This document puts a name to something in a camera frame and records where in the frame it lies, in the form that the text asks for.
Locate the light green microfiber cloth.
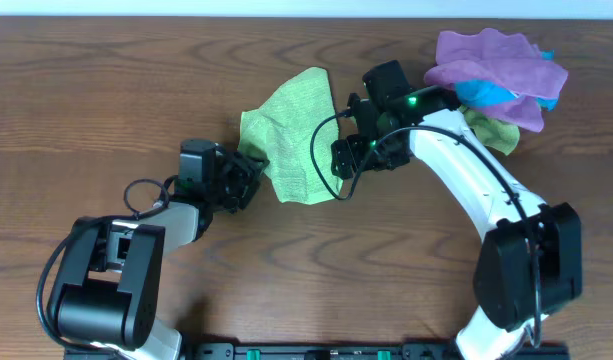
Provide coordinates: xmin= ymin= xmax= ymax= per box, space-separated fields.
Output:
xmin=238 ymin=67 xmax=342 ymax=205

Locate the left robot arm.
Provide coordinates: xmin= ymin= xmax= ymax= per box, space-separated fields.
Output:
xmin=36 ymin=139 xmax=269 ymax=360

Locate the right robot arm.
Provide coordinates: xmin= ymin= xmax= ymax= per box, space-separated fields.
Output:
xmin=331 ymin=86 xmax=583 ymax=359

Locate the blue microfiber cloth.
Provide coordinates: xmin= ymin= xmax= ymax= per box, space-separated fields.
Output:
xmin=454 ymin=50 xmax=558 ymax=111

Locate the purple microfiber cloth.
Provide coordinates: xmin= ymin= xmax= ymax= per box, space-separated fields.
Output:
xmin=424 ymin=28 xmax=568 ymax=133

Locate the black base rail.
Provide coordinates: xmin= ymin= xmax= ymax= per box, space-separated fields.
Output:
xmin=63 ymin=342 xmax=571 ymax=360

